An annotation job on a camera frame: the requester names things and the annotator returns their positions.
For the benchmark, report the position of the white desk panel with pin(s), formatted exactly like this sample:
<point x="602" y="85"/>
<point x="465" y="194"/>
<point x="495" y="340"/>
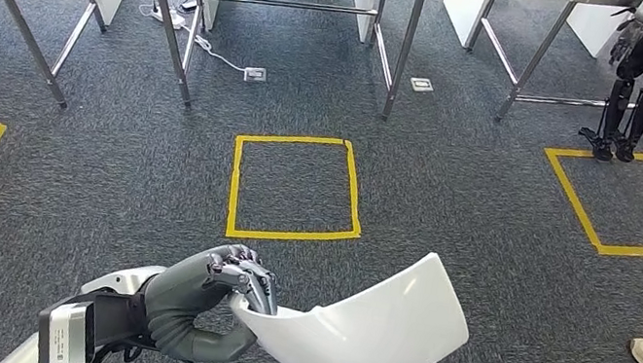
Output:
<point x="594" y="33"/>
<point x="466" y="1"/>

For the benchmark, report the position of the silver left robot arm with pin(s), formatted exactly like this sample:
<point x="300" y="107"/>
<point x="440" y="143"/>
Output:
<point x="122" y="280"/>

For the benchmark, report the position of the white power strip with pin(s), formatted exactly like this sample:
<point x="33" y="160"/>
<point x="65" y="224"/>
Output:
<point x="169" y="17"/>

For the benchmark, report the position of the silver floor outlet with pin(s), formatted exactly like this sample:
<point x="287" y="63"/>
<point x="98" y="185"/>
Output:
<point x="255" y="75"/>
<point x="422" y="85"/>

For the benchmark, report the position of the white curved plastic part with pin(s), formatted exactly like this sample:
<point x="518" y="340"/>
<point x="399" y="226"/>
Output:
<point x="361" y="337"/>

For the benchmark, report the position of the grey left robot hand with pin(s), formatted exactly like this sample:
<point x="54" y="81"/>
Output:
<point x="184" y="301"/>

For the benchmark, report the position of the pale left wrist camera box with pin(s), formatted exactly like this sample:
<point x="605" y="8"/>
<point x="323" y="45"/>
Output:
<point x="63" y="336"/>

